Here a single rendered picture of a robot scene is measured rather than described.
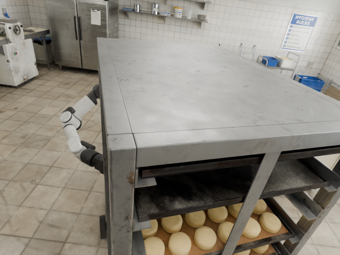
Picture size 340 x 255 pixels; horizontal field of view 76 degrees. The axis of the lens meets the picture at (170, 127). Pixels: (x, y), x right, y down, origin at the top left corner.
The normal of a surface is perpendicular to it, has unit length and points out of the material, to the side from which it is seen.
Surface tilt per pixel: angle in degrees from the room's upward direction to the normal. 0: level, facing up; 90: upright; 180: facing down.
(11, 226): 0
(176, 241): 0
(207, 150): 90
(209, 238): 0
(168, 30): 90
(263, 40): 90
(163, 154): 90
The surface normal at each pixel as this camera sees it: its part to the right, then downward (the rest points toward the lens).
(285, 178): 0.11, -0.85
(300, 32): -0.06, 0.51
